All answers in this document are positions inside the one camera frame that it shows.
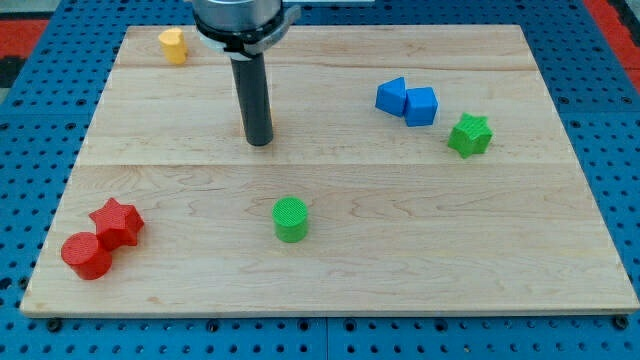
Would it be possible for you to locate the light wooden board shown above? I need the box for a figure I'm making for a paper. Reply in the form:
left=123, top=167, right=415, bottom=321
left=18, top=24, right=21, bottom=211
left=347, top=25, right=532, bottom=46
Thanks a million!
left=21, top=25, right=639, bottom=318

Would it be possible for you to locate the blue triangular block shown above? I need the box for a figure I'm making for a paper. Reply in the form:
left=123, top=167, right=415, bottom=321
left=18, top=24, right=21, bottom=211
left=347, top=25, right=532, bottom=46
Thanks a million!
left=375, top=77, right=407, bottom=117

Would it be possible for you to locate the green star block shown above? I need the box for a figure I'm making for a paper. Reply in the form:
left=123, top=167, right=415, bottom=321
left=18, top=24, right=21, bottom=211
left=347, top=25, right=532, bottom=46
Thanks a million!
left=447, top=113, right=493, bottom=159

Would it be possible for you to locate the blue cube block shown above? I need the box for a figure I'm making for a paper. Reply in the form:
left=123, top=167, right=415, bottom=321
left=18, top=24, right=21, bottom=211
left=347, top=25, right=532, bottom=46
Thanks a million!
left=404, top=87, right=438, bottom=127

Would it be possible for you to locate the red cylinder block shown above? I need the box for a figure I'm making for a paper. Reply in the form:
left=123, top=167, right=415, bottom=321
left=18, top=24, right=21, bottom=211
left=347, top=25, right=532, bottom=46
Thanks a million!
left=61, top=232, right=112, bottom=280

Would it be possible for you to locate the green cylinder block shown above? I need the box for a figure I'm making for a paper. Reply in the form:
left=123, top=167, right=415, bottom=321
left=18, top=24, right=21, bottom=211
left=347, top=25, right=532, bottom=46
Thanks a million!
left=272, top=197, right=308, bottom=243

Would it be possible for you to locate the yellow heart block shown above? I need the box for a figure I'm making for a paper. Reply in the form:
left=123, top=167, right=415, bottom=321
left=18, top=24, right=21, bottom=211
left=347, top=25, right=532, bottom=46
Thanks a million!
left=158, top=27, right=188, bottom=65

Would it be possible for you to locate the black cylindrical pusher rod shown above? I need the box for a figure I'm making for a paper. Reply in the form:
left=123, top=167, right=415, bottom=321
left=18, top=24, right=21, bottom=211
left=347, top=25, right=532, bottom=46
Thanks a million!
left=231, top=54, right=273, bottom=147

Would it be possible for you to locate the red star block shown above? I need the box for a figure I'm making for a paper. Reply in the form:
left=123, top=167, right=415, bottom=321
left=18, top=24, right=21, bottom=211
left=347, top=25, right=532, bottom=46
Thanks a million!
left=89, top=198, right=144, bottom=251

